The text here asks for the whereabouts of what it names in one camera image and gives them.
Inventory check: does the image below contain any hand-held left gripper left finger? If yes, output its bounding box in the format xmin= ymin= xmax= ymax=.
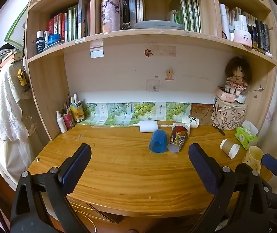
xmin=10 ymin=143 xmax=92 ymax=233

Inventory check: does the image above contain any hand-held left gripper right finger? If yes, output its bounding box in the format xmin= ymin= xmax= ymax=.
xmin=188 ymin=143 xmax=273 ymax=233

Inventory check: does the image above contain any brown paper cup white inside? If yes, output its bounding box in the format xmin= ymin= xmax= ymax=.
xmin=220 ymin=139 xmax=240 ymax=160

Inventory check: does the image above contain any colourful printed paper cup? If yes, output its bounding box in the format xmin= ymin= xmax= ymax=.
xmin=167 ymin=123 xmax=190 ymax=153

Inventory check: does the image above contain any white cup with ink print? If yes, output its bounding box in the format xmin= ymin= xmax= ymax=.
xmin=181 ymin=116 xmax=199 ymax=128

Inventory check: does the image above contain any blue plastic cup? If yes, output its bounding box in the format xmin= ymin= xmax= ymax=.
xmin=149 ymin=129 xmax=168 ymax=154

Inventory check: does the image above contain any plain white paper cup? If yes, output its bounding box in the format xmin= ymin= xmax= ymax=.
xmin=139 ymin=121 xmax=158 ymax=133

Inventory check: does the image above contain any cream ceramic mug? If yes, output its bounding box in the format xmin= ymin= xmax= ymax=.
xmin=241 ymin=146 xmax=264 ymax=175

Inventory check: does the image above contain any green tissue pack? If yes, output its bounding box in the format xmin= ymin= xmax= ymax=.
xmin=234 ymin=121 xmax=259 ymax=150

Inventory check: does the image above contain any dark brown pen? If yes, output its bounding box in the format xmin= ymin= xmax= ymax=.
xmin=212 ymin=123 xmax=226 ymax=136

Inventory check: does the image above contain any white spray bottle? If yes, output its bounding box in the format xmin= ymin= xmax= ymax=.
xmin=56 ymin=111 xmax=67 ymax=133

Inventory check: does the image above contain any wooden desk drawer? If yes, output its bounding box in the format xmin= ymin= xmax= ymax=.
xmin=67 ymin=195 xmax=119 ymax=225

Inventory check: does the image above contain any red pen holder can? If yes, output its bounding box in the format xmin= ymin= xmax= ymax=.
xmin=61 ymin=107 xmax=76 ymax=130

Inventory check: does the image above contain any green grape printed box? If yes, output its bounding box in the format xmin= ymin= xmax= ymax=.
xmin=91 ymin=103 xmax=132 ymax=127
xmin=77 ymin=103 xmax=108 ymax=126
xmin=130 ymin=101 xmax=157 ymax=125
xmin=165 ymin=102 xmax=192 ymax=120

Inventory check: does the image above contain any brown cardboard sheet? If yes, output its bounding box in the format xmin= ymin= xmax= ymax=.
xmin=190 ymin=103 xmax=214 ymax=126

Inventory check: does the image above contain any letter printed fabric box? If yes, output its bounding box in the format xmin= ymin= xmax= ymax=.
xmin=211 ymin=95 xmax=248 ymax=130

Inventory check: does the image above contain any pink round tin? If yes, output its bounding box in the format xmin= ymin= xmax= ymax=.
xmin=216 ymin=86 xmax=242 ymax=103

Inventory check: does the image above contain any wooden bookshelf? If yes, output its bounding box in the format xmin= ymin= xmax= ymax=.
xmin=23 ymin=0 xmax=277 ymax=148

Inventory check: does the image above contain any white lace cloth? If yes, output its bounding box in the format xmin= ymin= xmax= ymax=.
xmin=0 ymin=65 xmax=38 ymax=190

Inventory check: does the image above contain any brown haired rag doll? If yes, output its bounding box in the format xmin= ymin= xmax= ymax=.
xmin=224 ymin=56 xmax=252 ymax=96

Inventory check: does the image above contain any yellow hanging toy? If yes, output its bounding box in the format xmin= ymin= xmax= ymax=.
xmin=17 ymin=69 xmax=27 ymax=87

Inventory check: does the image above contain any white paper note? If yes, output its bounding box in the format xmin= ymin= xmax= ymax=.
xmin=90 ymin=39 xmax=104 ymax=59

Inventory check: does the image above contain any black cosmetic bottle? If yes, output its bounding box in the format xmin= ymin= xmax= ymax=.
xmin=254 ymin=19 xmax=265 ymax=50
xmin=262 ymin=23 xmax=271 ymax=53

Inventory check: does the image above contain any pile of old books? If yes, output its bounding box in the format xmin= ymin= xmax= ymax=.
xmin=0 ymin=43 xmax=24 ymax=77

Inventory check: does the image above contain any black bottle white cap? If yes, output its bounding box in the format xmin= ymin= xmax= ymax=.
xmin=36 ymin=30 xmax=44 ymax=55

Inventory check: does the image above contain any blue jar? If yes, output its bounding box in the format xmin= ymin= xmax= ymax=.
xmin=47 ymin=33 xmax=65 ymax=46

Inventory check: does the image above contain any pink white cosmetic jar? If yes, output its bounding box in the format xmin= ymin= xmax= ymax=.
xmin=233 ymin=29 xmax=253 ymax=48

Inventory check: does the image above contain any row of red green books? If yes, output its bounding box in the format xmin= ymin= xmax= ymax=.
xmin=46 ymin=0 xmax=91 ymax=43

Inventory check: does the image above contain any green framed picture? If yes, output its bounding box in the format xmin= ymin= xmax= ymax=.
xmin=4 ymin=3 xmax=29 ymax=46

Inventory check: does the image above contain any grey oval cushion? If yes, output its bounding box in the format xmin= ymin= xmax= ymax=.
xmin=134 ymin=20 xmax=184 ymax=30

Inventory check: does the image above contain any row of white cosmetic boxes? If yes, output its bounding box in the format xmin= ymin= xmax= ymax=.
xmin=219 ymin=3 xmax=257 ymax=42

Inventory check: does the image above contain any row of green white books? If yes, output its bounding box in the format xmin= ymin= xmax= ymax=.
xmin=166 ymin=0 xmax=201 ymax=33

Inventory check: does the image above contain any floral printed cylinder tube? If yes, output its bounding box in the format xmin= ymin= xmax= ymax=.
xmin=101 ymin=0 xmax=121 ymax=33

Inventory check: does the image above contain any row of dark grey books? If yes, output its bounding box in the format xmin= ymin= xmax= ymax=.
xmin=118 ymin=0 xmax=146 ymax=27

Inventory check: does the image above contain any white cable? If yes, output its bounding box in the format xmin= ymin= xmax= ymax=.
xmin=212 ymin=87 xmax=265 ymax=113

